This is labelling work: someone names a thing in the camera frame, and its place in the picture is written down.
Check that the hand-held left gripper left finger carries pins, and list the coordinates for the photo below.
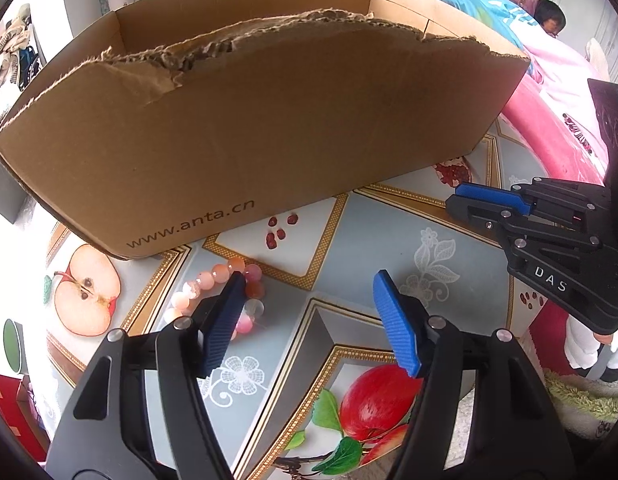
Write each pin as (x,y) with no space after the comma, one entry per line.
(224,325)

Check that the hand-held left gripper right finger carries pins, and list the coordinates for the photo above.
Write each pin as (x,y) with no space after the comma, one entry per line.
(396,320)

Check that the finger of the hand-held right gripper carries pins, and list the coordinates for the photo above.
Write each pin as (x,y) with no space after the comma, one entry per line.
(489,196)
(476,212)

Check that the brown cardboard box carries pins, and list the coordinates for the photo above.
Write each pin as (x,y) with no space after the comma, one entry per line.
(264,135)

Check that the person's right forearm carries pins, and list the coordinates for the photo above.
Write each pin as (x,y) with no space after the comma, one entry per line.
(581,342)

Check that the fruit print tablecloth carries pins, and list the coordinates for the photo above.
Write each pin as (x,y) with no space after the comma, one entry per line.
(339,270)

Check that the pink blanket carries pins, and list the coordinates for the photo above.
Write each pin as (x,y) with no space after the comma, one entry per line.
(554,125)

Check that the beige cushion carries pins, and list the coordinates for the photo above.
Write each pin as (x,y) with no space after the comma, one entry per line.
(596,62)

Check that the green cup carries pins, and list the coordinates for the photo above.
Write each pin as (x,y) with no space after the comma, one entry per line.
(11,345)

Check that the red paper bag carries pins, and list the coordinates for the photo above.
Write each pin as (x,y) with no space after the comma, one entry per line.
(9,405)

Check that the grey cabinet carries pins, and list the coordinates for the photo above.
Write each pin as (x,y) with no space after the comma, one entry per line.
(6,195)

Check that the wheelchair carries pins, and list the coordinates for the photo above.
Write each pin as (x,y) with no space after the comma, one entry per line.
(26,57)

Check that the pile of beige bags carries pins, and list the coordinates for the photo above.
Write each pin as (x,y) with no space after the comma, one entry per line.
(11,35)

